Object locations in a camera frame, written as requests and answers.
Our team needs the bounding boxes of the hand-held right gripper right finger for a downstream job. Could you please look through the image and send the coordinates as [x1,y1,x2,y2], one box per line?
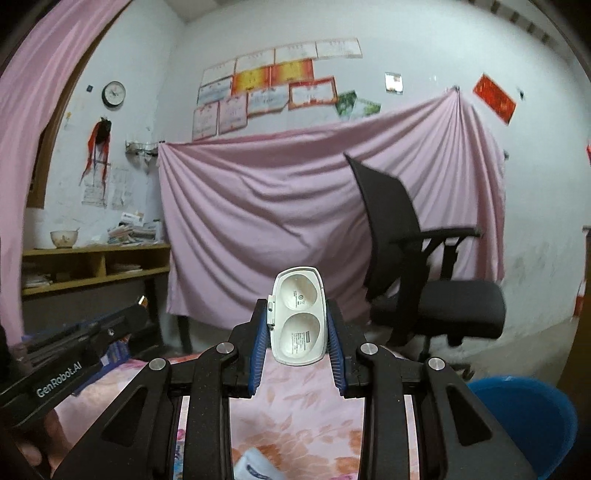
[323,300,539,480]

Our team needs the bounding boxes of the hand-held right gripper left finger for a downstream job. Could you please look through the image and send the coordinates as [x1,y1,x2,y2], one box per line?
[53,298,274,480]

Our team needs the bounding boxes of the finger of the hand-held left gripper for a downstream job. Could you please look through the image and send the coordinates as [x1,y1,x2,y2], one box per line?
[95,302,151,352]

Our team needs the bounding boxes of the white plastic case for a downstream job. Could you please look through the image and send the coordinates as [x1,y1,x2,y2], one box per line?
[267,266,330,367]

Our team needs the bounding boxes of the blue plastic basin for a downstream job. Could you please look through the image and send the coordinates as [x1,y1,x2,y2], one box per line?
[465,376,581,480]

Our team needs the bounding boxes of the person's left hand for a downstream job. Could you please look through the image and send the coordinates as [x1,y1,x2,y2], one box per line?
[11,408,71,468]

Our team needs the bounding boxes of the pink floral blanket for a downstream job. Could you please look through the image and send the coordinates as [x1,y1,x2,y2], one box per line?
[51,340,468,480]

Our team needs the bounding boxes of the wooden shelf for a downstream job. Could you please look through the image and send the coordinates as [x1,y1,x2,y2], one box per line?
[20,243,193,354]

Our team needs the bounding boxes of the stack of books and papers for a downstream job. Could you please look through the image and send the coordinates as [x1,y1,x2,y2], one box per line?
[106,211,165,246]

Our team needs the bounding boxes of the ceramic bowl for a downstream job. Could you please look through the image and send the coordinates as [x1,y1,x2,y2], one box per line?
[49,228,79,250]

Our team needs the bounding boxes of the white plastic packet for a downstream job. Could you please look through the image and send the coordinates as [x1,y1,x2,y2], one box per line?
[232,446,288,480]

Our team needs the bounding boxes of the black office chair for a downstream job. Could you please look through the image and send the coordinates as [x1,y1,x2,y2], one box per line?
[344,152,507,378]

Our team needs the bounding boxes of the pink hanging sheet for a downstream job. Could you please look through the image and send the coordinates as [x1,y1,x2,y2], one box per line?
[157,87,507,325]

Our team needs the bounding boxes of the red tassel decoration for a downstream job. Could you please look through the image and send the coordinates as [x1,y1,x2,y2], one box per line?
[79,117,114,186]

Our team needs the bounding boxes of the pink door curtain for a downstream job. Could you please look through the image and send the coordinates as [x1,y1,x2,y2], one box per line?
[0,0,133,348]

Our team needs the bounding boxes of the paper sheets on wall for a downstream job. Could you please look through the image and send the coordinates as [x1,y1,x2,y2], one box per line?
[82,168,130,211]

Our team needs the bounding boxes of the wooden door frame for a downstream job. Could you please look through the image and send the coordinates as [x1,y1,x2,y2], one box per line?
[27,44,95,212]

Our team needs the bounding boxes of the metal wall rack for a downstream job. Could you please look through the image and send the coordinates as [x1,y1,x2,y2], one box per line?
[124,139,163,161]

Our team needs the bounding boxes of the round wall clock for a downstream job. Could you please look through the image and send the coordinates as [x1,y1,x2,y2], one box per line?
[101,80,127,109]

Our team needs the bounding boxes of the green wall poster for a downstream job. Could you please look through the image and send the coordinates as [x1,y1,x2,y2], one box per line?
[335,89,382,120]

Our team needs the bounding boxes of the group of wall certificates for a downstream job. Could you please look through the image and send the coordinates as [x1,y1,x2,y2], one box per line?
[191,37,363,142]

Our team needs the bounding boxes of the red paper wall sign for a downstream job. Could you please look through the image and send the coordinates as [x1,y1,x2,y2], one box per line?
[473,73,517,126]

